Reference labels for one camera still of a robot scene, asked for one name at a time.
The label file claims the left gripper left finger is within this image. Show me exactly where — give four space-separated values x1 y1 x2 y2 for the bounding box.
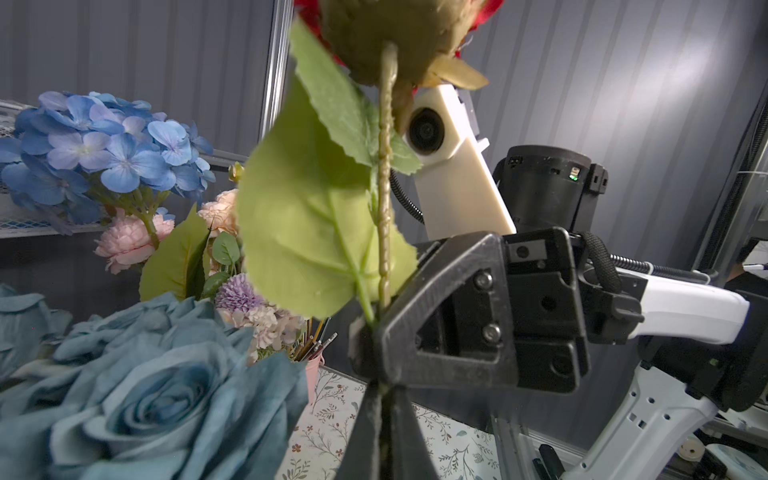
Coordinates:
335 383 382 480

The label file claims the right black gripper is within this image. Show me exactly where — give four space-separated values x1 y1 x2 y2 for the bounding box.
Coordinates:
348 145 645 393

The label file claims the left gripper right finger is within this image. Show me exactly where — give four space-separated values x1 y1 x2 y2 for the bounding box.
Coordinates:
386 386 439 480

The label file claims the red flower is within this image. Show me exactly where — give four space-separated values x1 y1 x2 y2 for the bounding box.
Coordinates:
236 1 500 325

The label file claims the lilac small blossom sprig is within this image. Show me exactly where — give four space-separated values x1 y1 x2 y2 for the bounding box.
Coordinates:
215 273 306 362

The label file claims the light blue flower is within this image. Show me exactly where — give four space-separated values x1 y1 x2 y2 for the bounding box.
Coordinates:
1 294 308 479

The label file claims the cream peach rose stem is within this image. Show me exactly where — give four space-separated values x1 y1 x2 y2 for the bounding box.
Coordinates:
197 188 239 237

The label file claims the blue hydrangea flower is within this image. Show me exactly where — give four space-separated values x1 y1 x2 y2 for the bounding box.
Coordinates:
35 91 215 248

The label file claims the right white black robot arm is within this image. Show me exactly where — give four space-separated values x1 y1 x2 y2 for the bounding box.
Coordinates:
338 145 767 479

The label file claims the floral patterned table mat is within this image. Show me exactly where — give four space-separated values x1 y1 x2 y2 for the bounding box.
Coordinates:
275 367 502 479

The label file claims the pink pencil cup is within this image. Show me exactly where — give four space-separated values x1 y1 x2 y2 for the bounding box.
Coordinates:
305 354 324 406

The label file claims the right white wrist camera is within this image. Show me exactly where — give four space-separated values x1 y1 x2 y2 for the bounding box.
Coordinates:
405 84 517 240

